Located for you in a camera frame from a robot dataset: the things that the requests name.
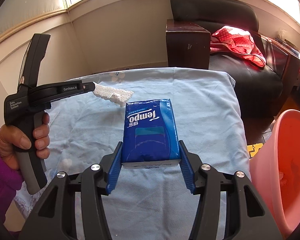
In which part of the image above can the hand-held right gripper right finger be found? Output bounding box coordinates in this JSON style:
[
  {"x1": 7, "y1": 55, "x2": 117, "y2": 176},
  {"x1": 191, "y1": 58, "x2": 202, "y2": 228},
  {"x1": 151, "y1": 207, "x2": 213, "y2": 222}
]
[{"x1": 179, "y1": 140, "x2": 283, "y2": 240}]

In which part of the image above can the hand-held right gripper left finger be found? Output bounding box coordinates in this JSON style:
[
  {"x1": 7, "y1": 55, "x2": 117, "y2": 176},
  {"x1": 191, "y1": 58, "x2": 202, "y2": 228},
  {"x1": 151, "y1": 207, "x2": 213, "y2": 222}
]
[{"x1": 21, "y1": 141, "x2": 124, "y2": 240}]

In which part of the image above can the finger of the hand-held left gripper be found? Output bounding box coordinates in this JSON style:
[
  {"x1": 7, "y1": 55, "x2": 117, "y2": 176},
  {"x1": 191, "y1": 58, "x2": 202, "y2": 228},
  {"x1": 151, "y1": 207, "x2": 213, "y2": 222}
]
[{"x1": 76, "y1": 81, "x2": 96, "y2": 95}]

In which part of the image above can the white foam piece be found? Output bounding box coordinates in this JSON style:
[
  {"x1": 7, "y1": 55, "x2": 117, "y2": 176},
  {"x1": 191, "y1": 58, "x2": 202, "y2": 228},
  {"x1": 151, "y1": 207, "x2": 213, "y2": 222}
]
[{"x1": 92, "y1": 82, "x2": 135, "y2": 108}]

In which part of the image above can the blue tissue pack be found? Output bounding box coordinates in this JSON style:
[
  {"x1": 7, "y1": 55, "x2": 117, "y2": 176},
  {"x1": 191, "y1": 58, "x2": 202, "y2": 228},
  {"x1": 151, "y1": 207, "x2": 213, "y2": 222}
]
[{"x1": 121, "y1": 99, "x2": 180, "y2": 169}]

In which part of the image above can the pink plastic basin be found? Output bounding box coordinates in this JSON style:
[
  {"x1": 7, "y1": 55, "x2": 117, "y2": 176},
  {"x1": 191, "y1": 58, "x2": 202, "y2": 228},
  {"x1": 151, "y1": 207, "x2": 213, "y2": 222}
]
[{"x1": 249, "y1": 109, "x2": 300, "y2": 238}]

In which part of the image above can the person's left forearm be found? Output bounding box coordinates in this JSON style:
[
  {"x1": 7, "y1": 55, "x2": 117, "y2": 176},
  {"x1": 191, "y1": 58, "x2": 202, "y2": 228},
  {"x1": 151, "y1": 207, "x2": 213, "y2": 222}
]
[{"x1": 0, "y1": 127, "x2": 24, "y2": 233}]

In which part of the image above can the person's left hand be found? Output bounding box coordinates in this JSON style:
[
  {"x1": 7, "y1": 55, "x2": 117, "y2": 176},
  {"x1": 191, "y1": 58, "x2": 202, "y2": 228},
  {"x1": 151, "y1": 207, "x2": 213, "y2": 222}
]
[{"x1": 0, "y1": 112, "x2": 51, "y2": 167}]

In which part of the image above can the light blue floral cloth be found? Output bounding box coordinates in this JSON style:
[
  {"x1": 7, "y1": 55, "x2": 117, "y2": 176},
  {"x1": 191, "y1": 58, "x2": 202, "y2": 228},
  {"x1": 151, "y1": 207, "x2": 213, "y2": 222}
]
[{"x1": 14, "y1": 67, "x2": 252, "y2": 240}]

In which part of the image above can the yellow black item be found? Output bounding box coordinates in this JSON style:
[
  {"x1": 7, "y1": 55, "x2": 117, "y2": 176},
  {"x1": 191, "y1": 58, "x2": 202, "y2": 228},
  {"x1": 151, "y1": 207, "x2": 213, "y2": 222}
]
[{"x1": 247, "y1": 143, "x2": 265, "y2": 158}]

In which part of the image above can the black leather armchair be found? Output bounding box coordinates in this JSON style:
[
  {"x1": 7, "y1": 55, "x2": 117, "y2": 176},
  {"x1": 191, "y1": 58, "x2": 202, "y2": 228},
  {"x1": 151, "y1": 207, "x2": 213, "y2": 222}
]
[{"x1": 166, "y1": 0, "x2": 300, "y2": 118}]

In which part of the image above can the red polka dot cloth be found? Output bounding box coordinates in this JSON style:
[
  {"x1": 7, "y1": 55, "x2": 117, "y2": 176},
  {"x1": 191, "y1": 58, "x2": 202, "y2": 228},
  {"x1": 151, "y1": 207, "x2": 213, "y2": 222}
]
[{"x1": 210, "y1": 26, "x2": 267, "y2": 67}]

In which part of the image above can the clear plastic bag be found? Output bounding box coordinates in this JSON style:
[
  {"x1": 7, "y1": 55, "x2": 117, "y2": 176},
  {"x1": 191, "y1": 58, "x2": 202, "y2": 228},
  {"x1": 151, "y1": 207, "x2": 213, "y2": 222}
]
[{"x1": 275, "y1": 29, "x2": 288, "y2": 42}]

